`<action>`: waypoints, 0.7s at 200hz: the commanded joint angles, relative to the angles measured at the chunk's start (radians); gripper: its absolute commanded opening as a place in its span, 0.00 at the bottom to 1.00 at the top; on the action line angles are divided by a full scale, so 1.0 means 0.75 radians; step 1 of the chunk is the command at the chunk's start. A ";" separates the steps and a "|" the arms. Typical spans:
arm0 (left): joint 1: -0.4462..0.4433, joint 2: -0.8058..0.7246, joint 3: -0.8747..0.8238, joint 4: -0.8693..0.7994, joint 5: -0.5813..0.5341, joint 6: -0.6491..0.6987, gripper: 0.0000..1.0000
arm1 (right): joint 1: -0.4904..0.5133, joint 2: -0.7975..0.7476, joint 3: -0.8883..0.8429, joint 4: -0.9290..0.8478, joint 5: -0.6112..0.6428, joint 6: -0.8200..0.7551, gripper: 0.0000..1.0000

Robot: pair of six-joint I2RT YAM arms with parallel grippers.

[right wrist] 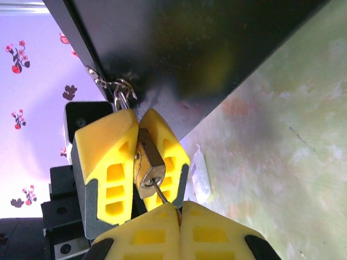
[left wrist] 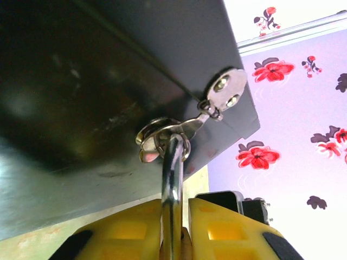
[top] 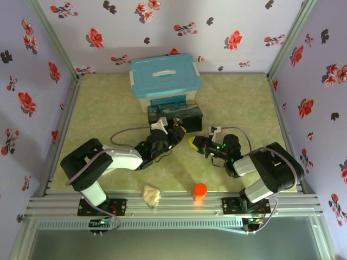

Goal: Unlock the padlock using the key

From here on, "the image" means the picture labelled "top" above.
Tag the starry night painted box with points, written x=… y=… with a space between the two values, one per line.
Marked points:
x=189 y=115

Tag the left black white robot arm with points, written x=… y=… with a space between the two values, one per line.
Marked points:
x=124 y=159

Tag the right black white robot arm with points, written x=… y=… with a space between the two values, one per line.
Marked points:
x=273 y=168

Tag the orange plastic bottle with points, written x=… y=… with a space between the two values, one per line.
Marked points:
x=200 y=191

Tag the crumpled beige paper ball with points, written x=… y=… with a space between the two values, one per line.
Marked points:
x=151 y=195

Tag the blue-lidded plastic storage box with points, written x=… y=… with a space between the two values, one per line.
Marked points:
x=165 y=77

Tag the right green circuit board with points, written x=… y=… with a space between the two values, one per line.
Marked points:
x=256 y=220

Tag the green circuit board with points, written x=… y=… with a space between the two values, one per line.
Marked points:
x=101 y=222
x=256 y=220

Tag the left green circuit board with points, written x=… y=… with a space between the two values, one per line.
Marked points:
x=101 y=222

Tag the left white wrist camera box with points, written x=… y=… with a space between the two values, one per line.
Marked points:
x=160 y=125

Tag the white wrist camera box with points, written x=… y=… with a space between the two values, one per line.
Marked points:
x=160 y=125
x=214 y=132

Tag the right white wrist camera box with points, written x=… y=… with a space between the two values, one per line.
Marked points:
x=214 y=132

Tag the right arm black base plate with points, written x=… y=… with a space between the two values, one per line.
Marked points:
x=230 y=205

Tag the aluminium frame rail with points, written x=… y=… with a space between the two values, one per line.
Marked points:
x=176 y=208

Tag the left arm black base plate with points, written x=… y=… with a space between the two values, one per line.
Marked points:
x=119 y=207

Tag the aluminium frame post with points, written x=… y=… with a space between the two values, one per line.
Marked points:
x=54 y=38
x=291 y=38

